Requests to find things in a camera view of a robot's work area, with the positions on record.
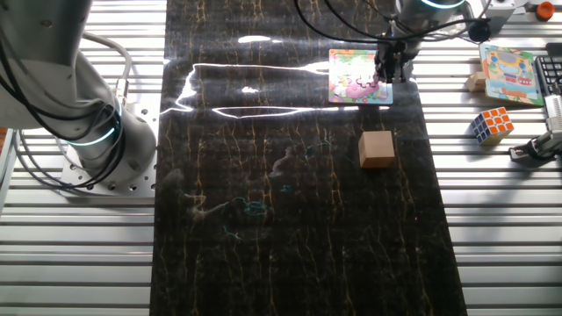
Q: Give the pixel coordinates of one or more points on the grey metal box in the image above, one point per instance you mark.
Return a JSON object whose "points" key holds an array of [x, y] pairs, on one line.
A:
{"points": [[505, 9]]}

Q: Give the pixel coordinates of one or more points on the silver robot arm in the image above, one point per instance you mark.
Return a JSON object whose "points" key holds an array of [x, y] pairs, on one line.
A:
{"points": [[39, 66]]}

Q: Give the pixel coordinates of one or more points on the bus puzzle board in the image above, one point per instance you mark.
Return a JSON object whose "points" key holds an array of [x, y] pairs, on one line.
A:
{"points": [[511, 74]]}

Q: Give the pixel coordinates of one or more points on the pink puzzle piece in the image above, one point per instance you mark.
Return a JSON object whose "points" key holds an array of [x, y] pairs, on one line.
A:
{"points": [[369, 85]]}

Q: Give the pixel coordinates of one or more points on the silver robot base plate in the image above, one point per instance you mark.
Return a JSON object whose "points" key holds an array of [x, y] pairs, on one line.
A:
{"points": [[145, 118]]}

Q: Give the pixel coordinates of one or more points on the black marble mat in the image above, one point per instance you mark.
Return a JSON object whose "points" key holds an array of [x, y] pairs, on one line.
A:
{"points": [[285, 263]]}

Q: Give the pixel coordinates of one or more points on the silver camera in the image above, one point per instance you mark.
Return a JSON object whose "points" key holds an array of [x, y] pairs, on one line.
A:
{"points": [[554, 114]]}

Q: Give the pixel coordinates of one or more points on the small wooden block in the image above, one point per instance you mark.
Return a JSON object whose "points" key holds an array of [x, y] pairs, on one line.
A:
{"points": [[476, 82]]}

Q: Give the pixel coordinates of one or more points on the wooden cube block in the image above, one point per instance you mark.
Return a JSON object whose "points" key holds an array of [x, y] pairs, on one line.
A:
{"points": [[376, 149]]}

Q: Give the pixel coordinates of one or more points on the Rubik's cube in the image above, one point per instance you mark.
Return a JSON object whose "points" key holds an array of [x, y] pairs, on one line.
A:
{"points": [[494, 125]]}

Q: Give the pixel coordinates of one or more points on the black keyboard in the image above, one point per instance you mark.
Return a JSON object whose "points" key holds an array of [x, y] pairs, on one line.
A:
{"points": [[551, 72]]}

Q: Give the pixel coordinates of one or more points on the butterfly puzzle board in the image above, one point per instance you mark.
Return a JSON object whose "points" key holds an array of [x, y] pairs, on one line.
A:
{"points": [[342, 66]]}

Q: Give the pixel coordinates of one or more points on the orange round button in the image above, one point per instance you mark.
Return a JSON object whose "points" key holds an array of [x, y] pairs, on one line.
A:
{"points": [[545, 9]]}

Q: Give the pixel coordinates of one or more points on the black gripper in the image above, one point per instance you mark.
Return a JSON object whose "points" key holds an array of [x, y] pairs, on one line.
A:
{"points": [[395, 46]]}

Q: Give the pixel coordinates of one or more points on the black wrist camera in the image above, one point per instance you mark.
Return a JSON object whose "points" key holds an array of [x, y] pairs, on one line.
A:
{"points": [[478, 31]]}

